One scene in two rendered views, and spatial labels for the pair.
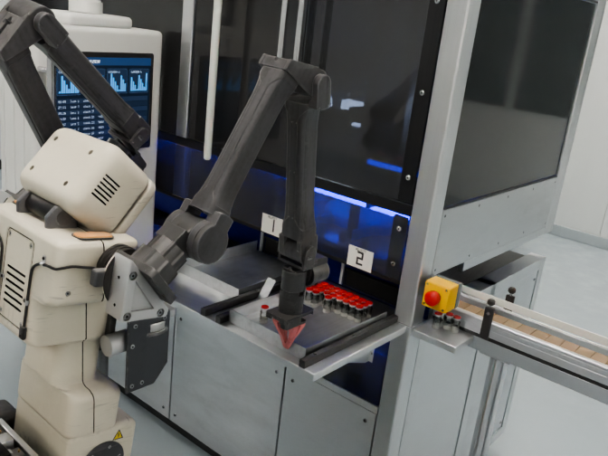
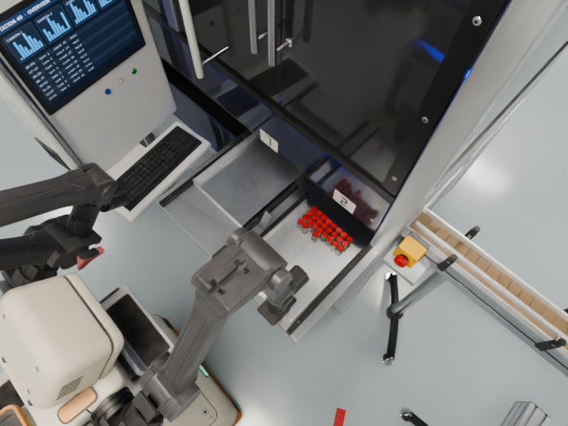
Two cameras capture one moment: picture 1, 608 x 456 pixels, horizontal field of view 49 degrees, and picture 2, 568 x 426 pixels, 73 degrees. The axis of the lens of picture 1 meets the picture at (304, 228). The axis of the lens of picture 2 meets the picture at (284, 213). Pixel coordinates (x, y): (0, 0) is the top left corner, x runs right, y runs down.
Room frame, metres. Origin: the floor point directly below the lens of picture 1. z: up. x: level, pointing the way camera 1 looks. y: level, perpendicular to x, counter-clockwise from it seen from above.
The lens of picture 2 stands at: (1.16, -0.02, 2.09)
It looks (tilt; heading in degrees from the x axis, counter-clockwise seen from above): 63 degrees down; 4
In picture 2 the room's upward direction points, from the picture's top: 3 degrees clockwise
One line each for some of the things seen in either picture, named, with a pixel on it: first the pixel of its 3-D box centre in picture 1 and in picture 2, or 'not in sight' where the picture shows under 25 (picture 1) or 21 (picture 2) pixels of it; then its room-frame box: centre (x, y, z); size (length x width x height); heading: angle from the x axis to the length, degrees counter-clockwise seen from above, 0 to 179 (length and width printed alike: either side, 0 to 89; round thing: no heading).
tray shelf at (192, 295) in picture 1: (272, 299); (271, 220); (1.74, 0.07, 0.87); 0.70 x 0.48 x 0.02; 52
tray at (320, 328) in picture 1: (309, 316); (298, 257); (1.60, -0.04, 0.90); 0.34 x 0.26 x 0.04; 141
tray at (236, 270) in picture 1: (248, 267); (252, 175); (1.90, 0.16, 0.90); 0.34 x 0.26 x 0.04; 142
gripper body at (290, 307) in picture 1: (290, 302); (276, 303); (1.42, 0.01, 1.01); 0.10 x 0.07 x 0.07; 141
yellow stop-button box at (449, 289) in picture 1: (441, 293); (410, 250); (1.63, -0.38, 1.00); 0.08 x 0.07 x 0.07; 142
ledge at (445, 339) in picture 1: (445, 334); (409, 258); (1.65, -0.42, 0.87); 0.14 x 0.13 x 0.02; 142
